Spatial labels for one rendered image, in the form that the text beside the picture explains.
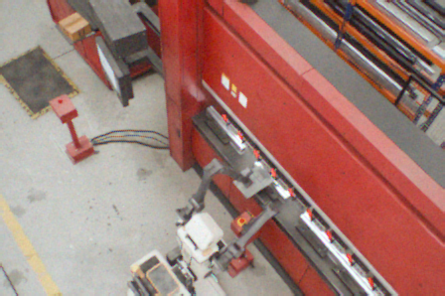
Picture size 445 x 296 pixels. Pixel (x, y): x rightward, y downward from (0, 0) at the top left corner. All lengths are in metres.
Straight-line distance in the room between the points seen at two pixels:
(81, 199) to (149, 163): 0.74
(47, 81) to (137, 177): 1.60
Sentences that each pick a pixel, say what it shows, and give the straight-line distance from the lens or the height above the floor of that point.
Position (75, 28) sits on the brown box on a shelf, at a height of 1.10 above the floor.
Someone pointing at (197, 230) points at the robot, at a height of 1.35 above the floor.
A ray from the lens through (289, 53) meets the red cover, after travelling 2.95.
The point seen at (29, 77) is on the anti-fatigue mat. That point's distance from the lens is 6.03.
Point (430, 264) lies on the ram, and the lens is 2.99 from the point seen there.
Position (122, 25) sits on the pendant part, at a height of 1.95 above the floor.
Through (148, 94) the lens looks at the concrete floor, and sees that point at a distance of 5.65.
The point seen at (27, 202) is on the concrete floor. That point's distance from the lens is 5.17.
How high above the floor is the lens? 4.42
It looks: 57 degrees down
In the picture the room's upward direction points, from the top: 5 degrees clockwise
